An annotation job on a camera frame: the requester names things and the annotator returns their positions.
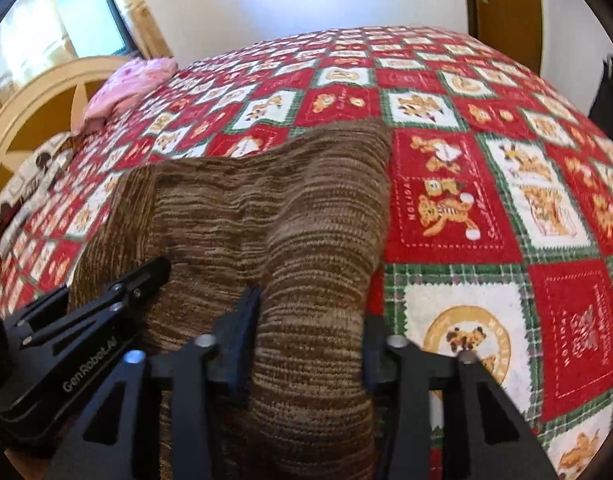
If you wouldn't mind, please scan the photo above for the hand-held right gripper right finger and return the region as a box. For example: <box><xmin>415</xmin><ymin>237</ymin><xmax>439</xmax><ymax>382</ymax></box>
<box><xmin>361</xmin><ymin>312</ymin><xmax>560</xmax><ymax>480</ymax></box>

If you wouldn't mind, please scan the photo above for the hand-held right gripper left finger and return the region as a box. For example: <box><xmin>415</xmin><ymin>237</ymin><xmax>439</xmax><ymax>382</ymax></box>
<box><xmin>46</xmin><ymin>286</ymin><xmax>263</xmax><ymax>480</ymax></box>

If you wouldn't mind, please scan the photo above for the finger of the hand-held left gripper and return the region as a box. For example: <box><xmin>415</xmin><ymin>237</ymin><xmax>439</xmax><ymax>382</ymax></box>
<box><xmin>4</xmin><ymin>256</ymin><xmax>172</xmax><ymax>350</ymax></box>

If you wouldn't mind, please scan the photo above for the brown striped knitted sweater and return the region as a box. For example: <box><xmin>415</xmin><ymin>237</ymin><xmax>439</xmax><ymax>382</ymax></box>
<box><xmin>69</xmin><ymin>119</ymin><xmax>393</xmax><ymax>480</ymax></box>

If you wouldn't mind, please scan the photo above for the patterned pillow with brown dots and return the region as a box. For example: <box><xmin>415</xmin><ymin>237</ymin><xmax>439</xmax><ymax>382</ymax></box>
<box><xmin>0</xmin><ymin>132</ymin><xmax>83</xmax><ymax>261</ymax></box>

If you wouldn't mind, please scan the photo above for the pink folded cloth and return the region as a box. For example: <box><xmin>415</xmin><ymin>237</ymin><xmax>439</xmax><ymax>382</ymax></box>
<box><xmin>79</xmin><ymin>56</ymin><xmax>180</xmax><ymax>134</ymax></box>

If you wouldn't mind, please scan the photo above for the red checkered printed blanket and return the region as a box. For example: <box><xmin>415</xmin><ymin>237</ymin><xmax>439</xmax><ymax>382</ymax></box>
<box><xmin>0</xmin><ymin>25</ymin><xmax>613</xmax><ymax>480</ymax></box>

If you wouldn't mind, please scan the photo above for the cream and brown bed headboard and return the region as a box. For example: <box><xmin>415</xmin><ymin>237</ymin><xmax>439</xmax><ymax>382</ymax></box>
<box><xmin>0</xmin><ymin>56</ymin><xmax>133</xmax><ymax>281</ymax></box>

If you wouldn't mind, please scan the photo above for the narrow cream patterned curtain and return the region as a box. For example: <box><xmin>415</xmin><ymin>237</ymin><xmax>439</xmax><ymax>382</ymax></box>
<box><xmin>119</xmin><ymin>0</ymin><xmax>175</xmax><ymax>62</ymax></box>

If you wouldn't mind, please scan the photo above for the wide cream patterned curtain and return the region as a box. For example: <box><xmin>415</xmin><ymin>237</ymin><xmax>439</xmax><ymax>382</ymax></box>
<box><xmin>0</xmin><ymin>0</ymin><xmax>83</xmax><ymax>98</ymax></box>

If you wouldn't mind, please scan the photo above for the dark framed window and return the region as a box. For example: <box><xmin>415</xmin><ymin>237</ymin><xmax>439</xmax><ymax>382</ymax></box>
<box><xmin>50</xmin><ymin>0</ymin><xmax>140</xmax><ymax>59</ymax></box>

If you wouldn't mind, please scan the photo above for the black bag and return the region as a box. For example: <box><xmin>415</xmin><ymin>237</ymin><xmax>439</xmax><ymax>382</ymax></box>
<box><xmin>588</xmin><ymin>52</ymin><xmax>613</xmax><ymax>127</ymax></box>

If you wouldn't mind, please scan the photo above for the brown wooden door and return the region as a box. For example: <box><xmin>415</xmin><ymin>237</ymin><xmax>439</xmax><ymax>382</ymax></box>
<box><xmin>461</xmin><ymin>0</ymin><xmax>545</xmax><ymax>74</ymax></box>

